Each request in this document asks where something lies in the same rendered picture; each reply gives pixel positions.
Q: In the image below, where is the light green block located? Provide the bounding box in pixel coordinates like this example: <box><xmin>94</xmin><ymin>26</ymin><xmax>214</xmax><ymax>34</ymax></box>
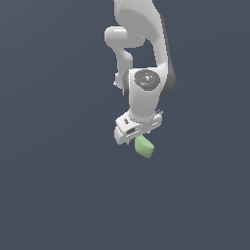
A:
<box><xmin>134</xmin><ymin>135</ymin><xmax>155</xmax><ymax>159</ymax></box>

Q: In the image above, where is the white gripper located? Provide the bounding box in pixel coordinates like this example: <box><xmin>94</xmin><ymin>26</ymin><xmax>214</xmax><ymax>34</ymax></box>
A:
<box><xmin>113</xmin><ymin>109</ymin><xmax>164</xmax><ymax>146</ymax></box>

